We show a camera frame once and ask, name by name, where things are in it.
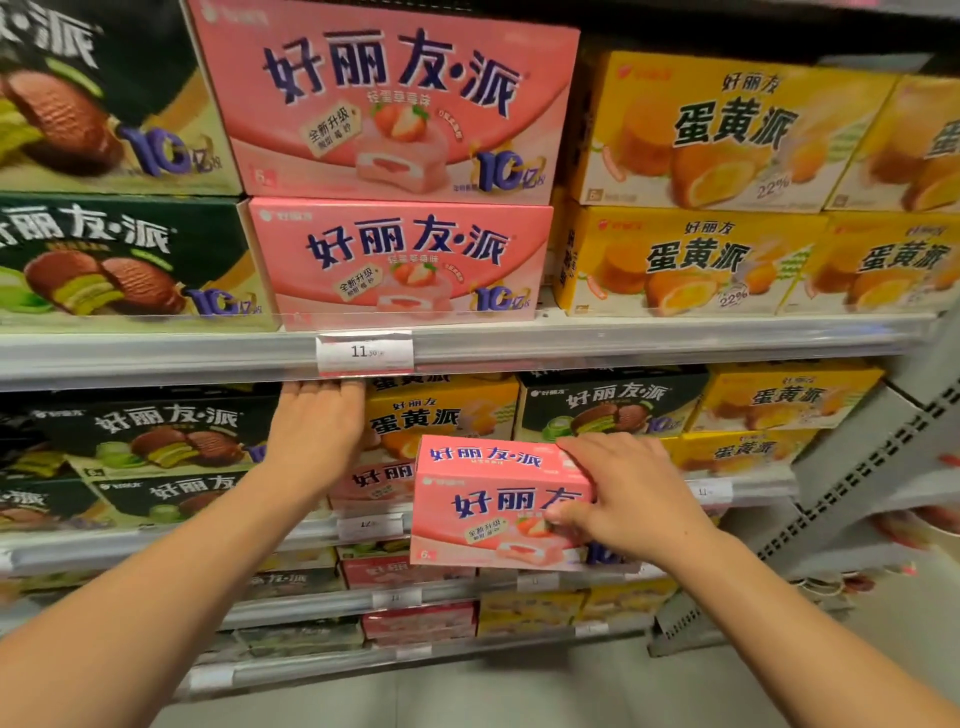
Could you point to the person's left hand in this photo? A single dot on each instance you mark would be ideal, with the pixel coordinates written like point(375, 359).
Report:
point(311, 442)

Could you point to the person's right hand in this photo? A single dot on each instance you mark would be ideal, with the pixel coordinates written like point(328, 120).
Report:
point(645, 499)

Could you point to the person's left fingers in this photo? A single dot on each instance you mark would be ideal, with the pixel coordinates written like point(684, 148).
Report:
point(322, 390)

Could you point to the person's right thumb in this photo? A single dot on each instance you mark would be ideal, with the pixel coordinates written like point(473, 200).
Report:
point(571, 516)

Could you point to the small pink pie box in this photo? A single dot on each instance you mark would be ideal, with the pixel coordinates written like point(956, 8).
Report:
point(418, 622)
point(480, 502)
point(375, 480)

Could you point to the person's right forearm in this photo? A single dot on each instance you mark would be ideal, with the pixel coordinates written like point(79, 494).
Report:
point(787, 637)

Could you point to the person's left forearm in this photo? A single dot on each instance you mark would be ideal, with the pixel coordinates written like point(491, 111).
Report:
point(150, 600)

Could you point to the white price tag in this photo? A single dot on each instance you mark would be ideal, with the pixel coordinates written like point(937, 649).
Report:
point(711, 492)
point(365, 352)
point(370, 526)

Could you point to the small yellow pie box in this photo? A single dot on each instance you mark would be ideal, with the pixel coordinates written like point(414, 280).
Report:
point(442, 412)
point(531, 613)
point(784, 396)
point(628, 600)
point(750, 452)

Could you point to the small green pie box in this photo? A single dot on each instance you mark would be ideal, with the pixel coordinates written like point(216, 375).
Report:
point(298, 637)
point(41, 506)
point(157, 435)
point(296, 583)
point(172, 499)
point(611, 405)

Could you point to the large pink pie box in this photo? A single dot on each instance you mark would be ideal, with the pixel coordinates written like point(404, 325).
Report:
point(397, 259)
point(390, 97)

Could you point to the small red pie box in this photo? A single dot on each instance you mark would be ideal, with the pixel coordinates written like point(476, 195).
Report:
point(405, 572)

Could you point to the large green pie box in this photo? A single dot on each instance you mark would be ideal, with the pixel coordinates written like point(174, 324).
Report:
point(120, 259)
point(97, 97)

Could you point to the large yellow pie box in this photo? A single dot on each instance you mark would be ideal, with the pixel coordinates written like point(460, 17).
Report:
point(720, 135)
point(675, 262)
point(907, 150)
point(877, 266)

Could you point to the red white snack packet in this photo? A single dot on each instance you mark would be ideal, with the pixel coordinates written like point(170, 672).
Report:
point(926, 529)

